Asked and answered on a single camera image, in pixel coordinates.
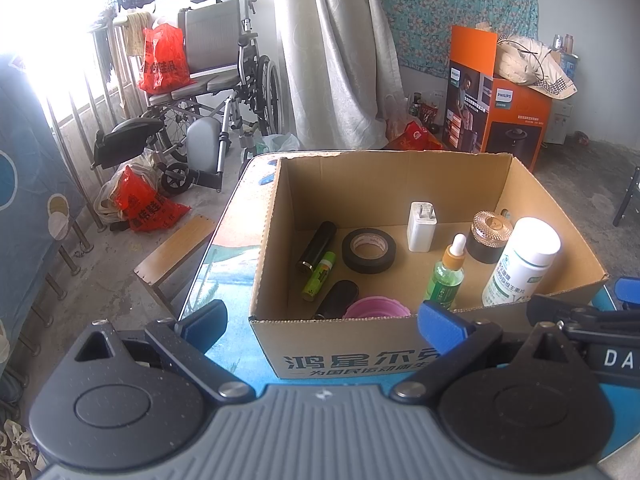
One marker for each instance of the brown cardboard box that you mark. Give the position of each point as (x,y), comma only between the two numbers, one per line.
(380,195)

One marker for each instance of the wooden bench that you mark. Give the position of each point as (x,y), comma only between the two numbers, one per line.
(175,250)

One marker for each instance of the white plastic bag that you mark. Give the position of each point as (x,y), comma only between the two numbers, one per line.
(277,144)
(105,205)

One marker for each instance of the red drink pack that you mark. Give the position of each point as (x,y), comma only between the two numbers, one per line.
(434,109)

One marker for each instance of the gold-lidded round jar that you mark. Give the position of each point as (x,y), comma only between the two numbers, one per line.
(490,240)

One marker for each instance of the metal railing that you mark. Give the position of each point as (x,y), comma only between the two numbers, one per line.
(121,77)

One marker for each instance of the grey curtain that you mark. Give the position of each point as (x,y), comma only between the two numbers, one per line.
(330,50)

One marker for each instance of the printed blue cloth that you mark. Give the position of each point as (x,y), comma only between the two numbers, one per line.
(30,135)

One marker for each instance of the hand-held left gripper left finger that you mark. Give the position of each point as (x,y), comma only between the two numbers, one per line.
(202,317)

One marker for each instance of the black tape roll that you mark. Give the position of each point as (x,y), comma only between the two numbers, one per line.
(352,255)

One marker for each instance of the grey wheelchair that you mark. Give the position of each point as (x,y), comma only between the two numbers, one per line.
(210,40)

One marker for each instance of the red plastic bag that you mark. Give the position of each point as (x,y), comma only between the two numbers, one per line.
(162,60)
(145,205)

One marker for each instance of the black-framed bed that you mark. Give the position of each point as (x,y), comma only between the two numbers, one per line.
(625,200)

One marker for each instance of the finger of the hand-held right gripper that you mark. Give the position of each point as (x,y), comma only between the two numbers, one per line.
(629,291)
(585,317)

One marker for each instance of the black cylinder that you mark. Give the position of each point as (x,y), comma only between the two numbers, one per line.
(316,245)

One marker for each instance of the white wall charger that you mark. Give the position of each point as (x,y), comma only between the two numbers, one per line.
(421,230)

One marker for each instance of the dark glass bottle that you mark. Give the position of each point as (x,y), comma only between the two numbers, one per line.
(416,105)

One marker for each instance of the pink collapsible cup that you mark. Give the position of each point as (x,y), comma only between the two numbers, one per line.
(375,307)

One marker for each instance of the yellow towel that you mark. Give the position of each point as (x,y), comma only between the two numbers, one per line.
(137,32)

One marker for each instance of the orange appliance box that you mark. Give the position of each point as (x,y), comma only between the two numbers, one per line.
(470,60)

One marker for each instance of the green glue stick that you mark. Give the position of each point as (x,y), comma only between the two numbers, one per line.
(318,276)

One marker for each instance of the white bottle green label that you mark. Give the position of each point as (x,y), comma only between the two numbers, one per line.
(520,265)

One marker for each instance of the white water dispenser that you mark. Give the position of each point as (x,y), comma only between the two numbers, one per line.
(557,120)

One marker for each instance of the red snack bag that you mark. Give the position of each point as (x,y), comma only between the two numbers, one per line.
(415,137)

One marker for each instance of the green dropper bottle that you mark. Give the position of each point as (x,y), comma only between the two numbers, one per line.
(445,282)

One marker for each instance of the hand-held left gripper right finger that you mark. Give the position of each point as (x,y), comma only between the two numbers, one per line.
(442,322)

